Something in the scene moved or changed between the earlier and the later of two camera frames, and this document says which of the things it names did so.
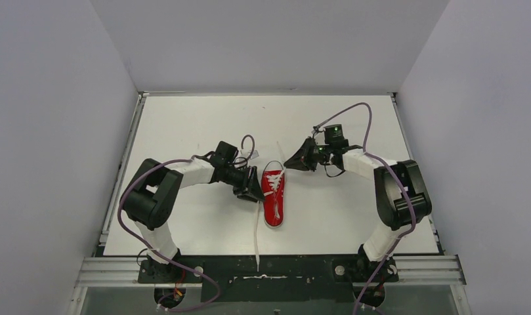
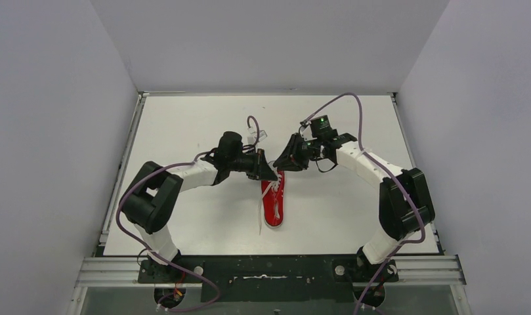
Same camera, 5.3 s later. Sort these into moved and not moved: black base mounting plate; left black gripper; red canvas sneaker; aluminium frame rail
Moved: left black gripper
Not moved: red canvas sneaker; black base mounting plate; aluminium frame rail
